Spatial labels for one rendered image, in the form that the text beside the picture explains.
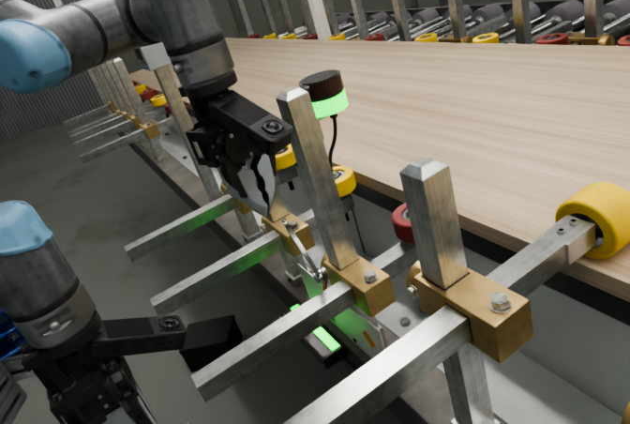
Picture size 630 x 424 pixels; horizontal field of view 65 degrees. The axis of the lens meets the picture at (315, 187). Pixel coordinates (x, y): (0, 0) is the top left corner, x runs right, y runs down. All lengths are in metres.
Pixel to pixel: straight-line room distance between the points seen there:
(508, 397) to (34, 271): 0.70
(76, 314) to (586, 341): 0.67
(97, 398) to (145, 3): 0.46
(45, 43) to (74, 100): 7.65
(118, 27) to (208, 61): 0.11
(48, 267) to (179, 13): 0.32
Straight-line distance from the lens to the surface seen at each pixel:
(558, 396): 0.90
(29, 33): 0.60
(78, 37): 0.63
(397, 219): 0.80
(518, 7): 1.78
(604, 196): 0.66
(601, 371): 0.85
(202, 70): 0.64
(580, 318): 0.80
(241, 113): 0.64
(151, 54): 1.36
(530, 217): 0.77
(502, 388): 0.91
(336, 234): 0.75
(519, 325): 0.53
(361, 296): 0.74
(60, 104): 8.34
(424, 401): 0.80
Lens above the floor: 1.33
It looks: 26 degrees down
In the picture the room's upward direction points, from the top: 18 degrees counter-clockwise
